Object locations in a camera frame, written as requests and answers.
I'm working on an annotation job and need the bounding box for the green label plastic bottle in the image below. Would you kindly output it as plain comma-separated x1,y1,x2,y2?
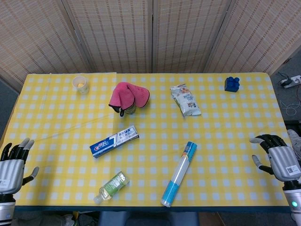
93,171,130,204

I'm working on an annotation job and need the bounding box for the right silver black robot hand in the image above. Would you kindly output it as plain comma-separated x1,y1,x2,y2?
249,134,301,183

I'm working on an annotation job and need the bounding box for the blue white toothpaste box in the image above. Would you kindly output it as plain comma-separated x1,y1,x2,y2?
89,125,140,159

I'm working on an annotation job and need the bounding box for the white power strip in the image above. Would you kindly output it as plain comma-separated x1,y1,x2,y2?
279,75,301,89

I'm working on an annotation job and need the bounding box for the white cable on floor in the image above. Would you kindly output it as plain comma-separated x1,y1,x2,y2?
280,100,301,116

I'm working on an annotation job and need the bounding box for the clear bottle under cloth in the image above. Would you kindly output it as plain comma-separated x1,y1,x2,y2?
122,103,137,115

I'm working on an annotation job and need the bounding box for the clear blue tube roll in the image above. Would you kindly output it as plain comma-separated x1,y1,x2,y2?
160,141,198,208

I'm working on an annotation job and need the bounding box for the white snack bag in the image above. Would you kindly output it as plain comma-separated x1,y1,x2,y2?
170,83,202,117

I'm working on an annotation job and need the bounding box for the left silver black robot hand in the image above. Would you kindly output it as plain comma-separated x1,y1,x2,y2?
0,137,40,195

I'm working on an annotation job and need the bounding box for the yellow white checked tablecloth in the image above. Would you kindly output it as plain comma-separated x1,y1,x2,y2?
0,72,293,208

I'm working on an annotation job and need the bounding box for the woven folding screen panel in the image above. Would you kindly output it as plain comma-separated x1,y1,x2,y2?
0,0,92,93
152,0,233,74
61,0,154,74
204,0,301,75

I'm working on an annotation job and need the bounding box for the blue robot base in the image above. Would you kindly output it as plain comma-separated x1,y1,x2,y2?
98,211,200,226

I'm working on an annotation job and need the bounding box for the blue toy building block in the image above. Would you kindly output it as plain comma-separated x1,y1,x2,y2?
224,76,240,92

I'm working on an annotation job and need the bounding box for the white paper cup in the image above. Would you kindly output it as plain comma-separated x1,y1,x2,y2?
71,75,90,95

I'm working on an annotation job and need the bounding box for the grey white shoe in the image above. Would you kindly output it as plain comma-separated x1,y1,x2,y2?
286,129,301,161

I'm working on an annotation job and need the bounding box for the pink microfiber cloth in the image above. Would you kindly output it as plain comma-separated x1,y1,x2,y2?
108,81,151,117

